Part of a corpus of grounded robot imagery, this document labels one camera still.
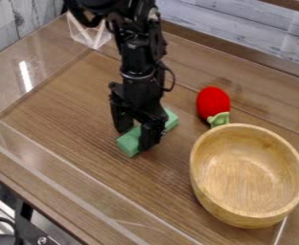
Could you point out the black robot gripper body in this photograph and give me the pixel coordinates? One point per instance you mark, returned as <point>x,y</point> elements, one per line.
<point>138,94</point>

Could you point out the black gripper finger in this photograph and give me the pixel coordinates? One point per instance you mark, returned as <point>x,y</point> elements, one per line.
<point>151,133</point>
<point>122,120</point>

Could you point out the green rectangular block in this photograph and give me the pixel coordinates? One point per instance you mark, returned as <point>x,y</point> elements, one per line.
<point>128,141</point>

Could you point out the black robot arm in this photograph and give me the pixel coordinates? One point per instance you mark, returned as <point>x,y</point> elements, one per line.
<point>133,22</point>

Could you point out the light wooden bowl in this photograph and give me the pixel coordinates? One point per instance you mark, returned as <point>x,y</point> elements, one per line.
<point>244,175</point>

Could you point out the red knitted strawberry toy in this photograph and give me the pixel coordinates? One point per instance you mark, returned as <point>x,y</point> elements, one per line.
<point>212,106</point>

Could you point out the clear acrylic corner bracket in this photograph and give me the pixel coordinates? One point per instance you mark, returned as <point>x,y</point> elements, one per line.
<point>92,37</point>

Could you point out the clear acrylic tray wall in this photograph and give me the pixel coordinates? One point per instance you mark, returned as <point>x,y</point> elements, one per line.
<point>124,200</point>

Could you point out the black table frame leg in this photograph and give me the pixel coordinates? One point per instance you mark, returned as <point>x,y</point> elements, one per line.
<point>30,235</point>

